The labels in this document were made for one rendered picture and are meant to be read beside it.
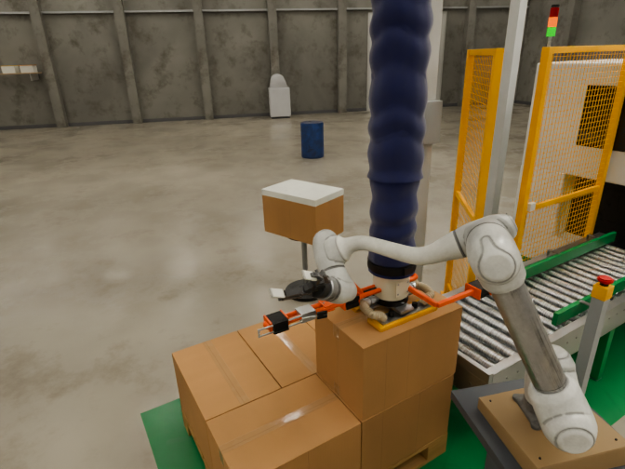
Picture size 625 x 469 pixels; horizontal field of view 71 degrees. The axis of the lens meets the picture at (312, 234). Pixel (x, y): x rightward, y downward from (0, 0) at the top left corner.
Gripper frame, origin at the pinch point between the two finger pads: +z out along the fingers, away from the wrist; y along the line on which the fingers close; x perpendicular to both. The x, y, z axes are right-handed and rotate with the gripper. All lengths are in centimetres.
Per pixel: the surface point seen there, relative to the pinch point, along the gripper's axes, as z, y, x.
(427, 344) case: -95, -4, -26
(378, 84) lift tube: -29, -48, 64
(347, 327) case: -66, 19, -8
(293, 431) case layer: -57, 57, -41
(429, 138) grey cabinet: -181, -38, 111
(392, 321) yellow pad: -76, 1, -12
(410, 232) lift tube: -65, -26, 18
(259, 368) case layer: -77, 82, -7
